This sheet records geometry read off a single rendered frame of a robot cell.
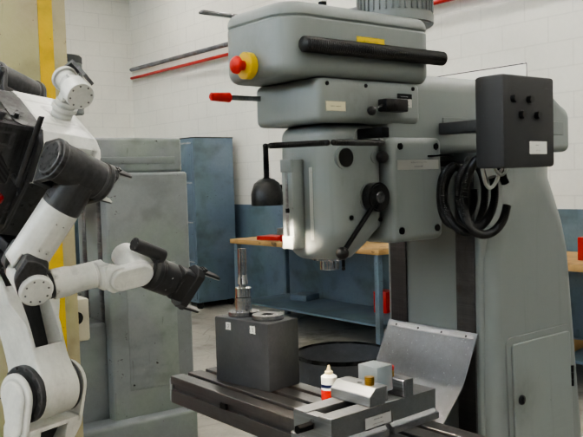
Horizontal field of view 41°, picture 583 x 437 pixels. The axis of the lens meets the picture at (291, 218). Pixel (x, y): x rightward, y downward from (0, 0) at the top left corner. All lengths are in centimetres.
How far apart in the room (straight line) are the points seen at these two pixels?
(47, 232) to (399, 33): 94
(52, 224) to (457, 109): 105
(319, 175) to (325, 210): 8
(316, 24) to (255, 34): 14
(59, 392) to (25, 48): 175
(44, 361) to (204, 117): 828
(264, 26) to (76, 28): 991
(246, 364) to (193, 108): 833
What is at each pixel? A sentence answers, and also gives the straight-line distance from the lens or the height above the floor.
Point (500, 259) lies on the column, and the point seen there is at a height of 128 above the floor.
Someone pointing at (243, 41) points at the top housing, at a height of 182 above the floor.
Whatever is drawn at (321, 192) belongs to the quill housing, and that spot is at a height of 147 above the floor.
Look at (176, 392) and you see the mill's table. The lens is 240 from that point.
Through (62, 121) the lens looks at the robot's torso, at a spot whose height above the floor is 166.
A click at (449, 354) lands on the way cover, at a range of 215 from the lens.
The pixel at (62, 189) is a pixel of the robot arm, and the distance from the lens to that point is 180.
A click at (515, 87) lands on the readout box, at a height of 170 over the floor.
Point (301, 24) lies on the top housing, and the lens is 174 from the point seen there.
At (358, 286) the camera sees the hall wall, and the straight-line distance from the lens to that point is 800.
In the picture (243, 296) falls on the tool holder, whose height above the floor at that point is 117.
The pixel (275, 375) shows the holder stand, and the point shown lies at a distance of 218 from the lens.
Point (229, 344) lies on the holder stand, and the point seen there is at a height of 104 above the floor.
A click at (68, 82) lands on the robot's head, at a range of 194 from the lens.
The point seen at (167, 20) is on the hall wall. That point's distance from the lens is 1105.
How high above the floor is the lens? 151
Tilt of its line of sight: 3 degrees down
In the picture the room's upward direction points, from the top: 2 degrees counter-clockwise
